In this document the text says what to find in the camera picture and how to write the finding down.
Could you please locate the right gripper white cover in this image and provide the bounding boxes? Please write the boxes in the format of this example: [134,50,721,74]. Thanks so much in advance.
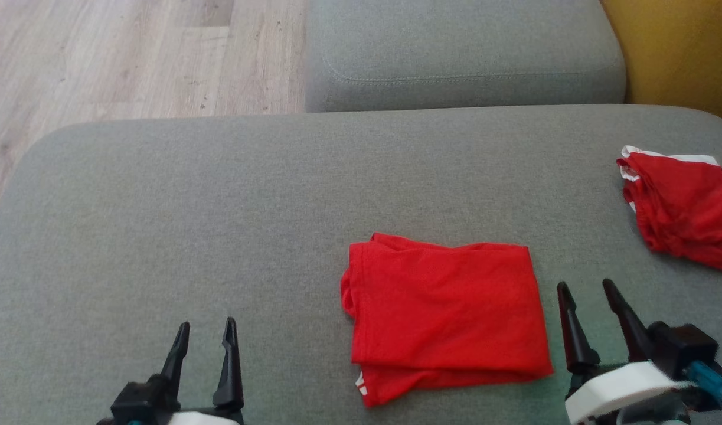
[556,278,695,425]

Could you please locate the large grey sofa seat cushion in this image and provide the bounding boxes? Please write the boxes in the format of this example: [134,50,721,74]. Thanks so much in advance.
[0,104,722,425]

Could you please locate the red basketball jersey white stripes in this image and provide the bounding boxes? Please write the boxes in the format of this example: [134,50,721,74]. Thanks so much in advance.
[339,231,556,410]

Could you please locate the red shorts white waistband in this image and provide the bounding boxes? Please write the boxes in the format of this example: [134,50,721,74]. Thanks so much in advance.
[616,145,722,276]

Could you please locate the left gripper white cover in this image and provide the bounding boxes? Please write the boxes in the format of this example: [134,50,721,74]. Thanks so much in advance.
[159,316,245,425]

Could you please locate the mustard yellow sofa cushion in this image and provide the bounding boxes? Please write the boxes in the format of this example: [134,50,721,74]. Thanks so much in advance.
[599,0,722,128]

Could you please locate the small grey sofa cushion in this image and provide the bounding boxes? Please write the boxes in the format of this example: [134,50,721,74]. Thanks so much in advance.
[304,0,628,114]

